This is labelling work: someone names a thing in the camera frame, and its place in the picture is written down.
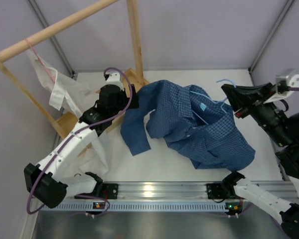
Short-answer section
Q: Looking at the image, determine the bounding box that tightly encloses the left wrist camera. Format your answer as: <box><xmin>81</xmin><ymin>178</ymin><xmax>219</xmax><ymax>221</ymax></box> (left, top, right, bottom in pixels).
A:
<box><xmin>104</xmin><ymin>72</ymin><xmax>124</xmax><ymax>90</ymax></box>

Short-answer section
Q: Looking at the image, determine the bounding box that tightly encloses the wooden clothes rack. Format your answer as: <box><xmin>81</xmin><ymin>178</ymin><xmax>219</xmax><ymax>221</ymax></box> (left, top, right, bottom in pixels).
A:
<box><xmin>0</xmin><ymin>0</ymin><xmax>149</xmax><ymax>138</ymax></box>

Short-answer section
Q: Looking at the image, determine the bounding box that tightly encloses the light blue wire hanger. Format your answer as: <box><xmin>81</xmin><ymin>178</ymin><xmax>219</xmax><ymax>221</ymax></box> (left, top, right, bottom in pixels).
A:
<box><xmin>189</xmin><ymin>79</ymin><xmax>237</xmax><ymax>114</ymax></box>

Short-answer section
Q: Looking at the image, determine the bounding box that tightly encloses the white table cover sheet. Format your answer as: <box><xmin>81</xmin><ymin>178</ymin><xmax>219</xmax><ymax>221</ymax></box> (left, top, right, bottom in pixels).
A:
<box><xmin>88</xmin><ymin>69</ymin><xmax>283</xmax><ymax>182</ymax></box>

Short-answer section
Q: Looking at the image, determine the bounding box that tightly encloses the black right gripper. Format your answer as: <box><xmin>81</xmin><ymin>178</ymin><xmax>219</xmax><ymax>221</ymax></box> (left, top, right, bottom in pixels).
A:
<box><xmin>221</xmin><ymin>82</ymin><xmax>294</xmax><ymax>147</ymax></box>

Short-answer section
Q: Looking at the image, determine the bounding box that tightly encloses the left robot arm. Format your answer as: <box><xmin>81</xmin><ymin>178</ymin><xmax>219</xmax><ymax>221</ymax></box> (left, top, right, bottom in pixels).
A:
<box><xmin>24</xmin><ymin>84</ymin><xmax>139</xmax><ymax>209</ymax></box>

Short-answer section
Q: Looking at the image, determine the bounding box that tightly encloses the blue plaid shirt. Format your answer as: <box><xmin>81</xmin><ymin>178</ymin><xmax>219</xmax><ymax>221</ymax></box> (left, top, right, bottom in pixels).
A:
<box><xmin>120</xmin><ymin>80</ymin><xmax>256</xmax><ymax>171</ymax></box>

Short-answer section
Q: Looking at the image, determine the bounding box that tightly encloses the white cloth garment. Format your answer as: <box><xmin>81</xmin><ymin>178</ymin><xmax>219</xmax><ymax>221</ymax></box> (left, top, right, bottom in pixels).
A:
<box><xmin>26</xmin><ymin>50</ymin><xmax>113</xmax><ymax>176</ymax></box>

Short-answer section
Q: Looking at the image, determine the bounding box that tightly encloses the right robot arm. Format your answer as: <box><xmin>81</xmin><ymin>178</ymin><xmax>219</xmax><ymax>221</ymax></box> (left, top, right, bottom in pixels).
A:
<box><xmin>221</xmin><ymin>83</ymin><xmax>299</xmax><ymax>239</ymax></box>

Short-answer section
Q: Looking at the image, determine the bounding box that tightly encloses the aluminium mounting rail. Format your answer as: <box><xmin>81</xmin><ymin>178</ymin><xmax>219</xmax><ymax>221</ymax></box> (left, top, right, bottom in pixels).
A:
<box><xmin>102</xmin><ymin>181</ymin><xmax>298</xmax><ymax>201</ymax></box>

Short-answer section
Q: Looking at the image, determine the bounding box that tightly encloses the pink wire hanger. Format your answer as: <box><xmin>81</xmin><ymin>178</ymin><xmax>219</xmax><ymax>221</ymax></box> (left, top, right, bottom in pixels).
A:
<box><xmin>24</xmin><ymin>38</ymin><xmax>56</xmax><ymax>83</ymax></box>

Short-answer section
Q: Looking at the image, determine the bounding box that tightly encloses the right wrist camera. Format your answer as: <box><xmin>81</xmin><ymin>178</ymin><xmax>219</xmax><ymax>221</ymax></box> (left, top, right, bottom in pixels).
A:
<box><xmin>264</xmin><ymin>68</ymin><xmax>299</xmax><ymax>104</ymax></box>

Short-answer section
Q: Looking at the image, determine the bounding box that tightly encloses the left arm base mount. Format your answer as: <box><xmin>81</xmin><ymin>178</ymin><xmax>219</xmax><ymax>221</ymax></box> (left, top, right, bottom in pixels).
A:
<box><xmin>74</xmin><ymin>183</ymin><xmax>119</xmax><ymax>199</ymax></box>

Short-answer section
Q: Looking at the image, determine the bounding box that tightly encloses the slotted white cable duct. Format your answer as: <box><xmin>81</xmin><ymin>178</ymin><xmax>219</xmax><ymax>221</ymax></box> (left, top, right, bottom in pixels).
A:
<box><xmin>42</xmin><ymin>200</ymin><xmax>241</xmax><ymax>212</ymax></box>

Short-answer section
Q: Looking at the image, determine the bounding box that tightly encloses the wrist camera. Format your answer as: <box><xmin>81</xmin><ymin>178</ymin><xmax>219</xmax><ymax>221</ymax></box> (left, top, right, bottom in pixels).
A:
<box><xmin>104</xmin><ymin>72</ymin><xmax>124</xmax><ymax>90</ymax></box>
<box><xmin>264</xmin><ymin>68</ymin><xmax>299</xmax><ymax>104</ymax></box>

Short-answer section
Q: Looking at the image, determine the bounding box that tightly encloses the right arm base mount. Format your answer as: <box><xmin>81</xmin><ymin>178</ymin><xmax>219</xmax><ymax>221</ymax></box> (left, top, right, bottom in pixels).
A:
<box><xmin>206</xmin><ymin>183</ymin><xmax>240</xmax><ymax>201</ymax></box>

